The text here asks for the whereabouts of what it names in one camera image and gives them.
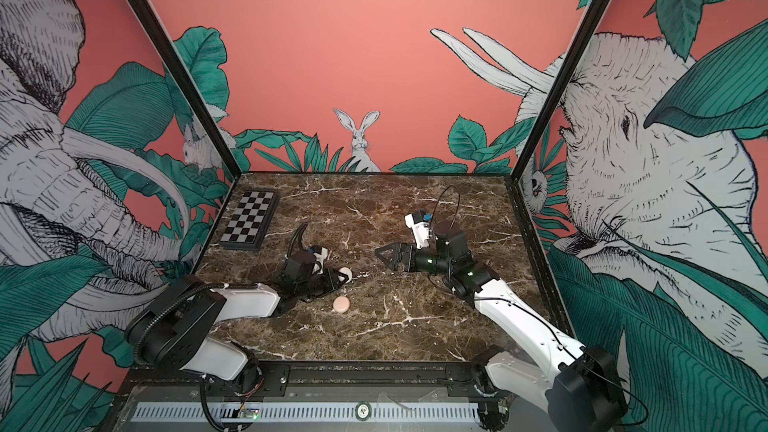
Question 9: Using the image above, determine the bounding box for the white round charging case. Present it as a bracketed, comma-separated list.
[337, 267, 353, 284]

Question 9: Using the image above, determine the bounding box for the pink earbuds charging case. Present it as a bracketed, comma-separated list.
[332, 296, 351, 314]

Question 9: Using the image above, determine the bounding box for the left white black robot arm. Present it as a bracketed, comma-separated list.
[124, 222, 353, 381]

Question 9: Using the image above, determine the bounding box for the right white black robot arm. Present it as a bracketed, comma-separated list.
[375, 222, 628, 431]

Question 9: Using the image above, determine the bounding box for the black white checkerboard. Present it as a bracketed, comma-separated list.
[219, 188, 280, 252]

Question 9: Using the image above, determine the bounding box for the white perforated vent strip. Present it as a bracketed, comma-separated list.
[129, 402, 479, 424]

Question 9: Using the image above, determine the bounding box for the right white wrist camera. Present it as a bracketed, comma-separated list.
[405, 210, 432, 249]

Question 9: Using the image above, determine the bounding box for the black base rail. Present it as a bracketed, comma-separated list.
[117, 360, 511, 401]

